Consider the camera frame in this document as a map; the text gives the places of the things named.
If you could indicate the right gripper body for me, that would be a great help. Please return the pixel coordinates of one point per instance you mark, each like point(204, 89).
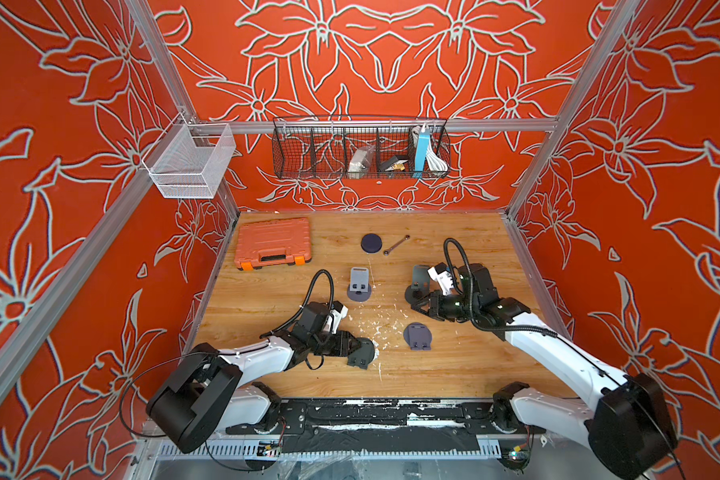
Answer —
point(446, 308)

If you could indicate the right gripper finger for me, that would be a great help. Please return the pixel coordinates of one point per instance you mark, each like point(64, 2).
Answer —
point(420, 305)
point(414, 291)

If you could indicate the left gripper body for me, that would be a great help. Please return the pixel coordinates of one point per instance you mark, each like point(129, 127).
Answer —
point(338, 344)

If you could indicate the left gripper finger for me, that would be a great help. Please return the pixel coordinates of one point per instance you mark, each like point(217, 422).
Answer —
point(358, 358)
point(361, 343)

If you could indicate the dark grey phone stand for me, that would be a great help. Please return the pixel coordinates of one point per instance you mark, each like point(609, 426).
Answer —
point(420, 277)
point(370, 352)

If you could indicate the purple phone stand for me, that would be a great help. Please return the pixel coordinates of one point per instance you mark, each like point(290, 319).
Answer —
point(359, 287)
point(418, 337)

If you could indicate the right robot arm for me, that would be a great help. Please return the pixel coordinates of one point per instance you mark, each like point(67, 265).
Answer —
point(623, 419)

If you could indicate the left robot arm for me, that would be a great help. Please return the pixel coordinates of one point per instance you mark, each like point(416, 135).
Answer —
point(212, 389)

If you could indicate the dark round disc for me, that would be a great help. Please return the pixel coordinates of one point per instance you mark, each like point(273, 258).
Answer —
point(371, 243)

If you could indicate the orange tool case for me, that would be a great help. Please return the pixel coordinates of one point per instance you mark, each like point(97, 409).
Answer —
point(274, 242)

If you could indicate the black small box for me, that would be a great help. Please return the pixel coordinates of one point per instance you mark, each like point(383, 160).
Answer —
point(396, 163)

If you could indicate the plastic bag item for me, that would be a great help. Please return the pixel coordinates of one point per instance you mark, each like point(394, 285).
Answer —
point(361, 163)

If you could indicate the clear plastic bin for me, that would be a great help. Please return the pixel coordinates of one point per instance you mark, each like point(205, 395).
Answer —
point(187, 166)

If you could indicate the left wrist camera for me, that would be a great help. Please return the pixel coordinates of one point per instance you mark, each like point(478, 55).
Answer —
point(337, 313)

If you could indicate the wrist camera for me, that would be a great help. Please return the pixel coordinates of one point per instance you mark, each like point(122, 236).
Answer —
point(443, 276)
point(337, 313)

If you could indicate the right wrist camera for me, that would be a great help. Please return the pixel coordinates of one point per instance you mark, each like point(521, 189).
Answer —
point(443, 276)

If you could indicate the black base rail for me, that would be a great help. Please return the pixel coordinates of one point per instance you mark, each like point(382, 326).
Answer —
point(388, 426)

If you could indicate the black wire basket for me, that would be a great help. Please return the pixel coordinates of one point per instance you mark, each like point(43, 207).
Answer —
point(320, 147)

